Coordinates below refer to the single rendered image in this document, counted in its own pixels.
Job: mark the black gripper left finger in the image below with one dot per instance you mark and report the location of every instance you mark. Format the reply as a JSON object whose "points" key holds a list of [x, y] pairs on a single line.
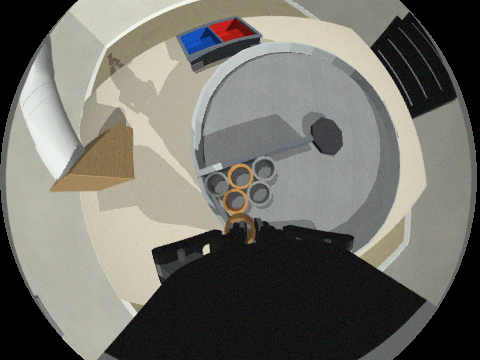
{"points": [[170, 257]]}

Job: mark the grey metal sleeve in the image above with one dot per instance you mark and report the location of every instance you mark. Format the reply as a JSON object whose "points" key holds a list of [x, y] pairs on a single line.
{"points": [[272, 165], [208, 182], [267, 197]]}

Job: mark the bronze bushing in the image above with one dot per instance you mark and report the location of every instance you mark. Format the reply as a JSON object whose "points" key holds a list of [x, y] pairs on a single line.
{"points": [[242, 217], [237, 166], [231, 209]]}

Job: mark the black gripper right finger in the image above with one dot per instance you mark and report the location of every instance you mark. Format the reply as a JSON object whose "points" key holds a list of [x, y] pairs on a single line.
{"points": [[267, 233]]}

